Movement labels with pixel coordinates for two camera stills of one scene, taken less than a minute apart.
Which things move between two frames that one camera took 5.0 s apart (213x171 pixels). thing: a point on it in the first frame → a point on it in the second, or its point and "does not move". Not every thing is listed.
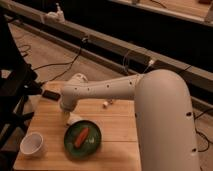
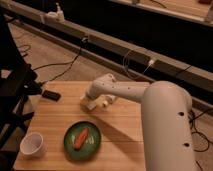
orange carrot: [81, 137] does not move
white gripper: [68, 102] → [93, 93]
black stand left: [15, 88] does not move
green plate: [90, 143] does not move
